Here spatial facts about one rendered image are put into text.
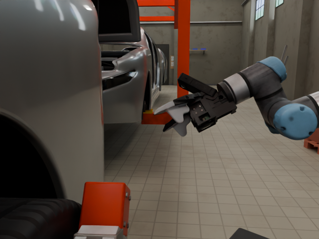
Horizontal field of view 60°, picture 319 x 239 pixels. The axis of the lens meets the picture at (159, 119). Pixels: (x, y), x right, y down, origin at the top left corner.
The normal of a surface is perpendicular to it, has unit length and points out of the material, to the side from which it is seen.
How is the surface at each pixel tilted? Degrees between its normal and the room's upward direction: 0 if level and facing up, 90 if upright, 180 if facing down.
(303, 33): 90
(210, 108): 61
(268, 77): 84
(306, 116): 90
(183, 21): 90
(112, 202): 55
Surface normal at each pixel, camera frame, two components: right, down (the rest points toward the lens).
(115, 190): -0.04, -0.40
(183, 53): -0.05, 0.19
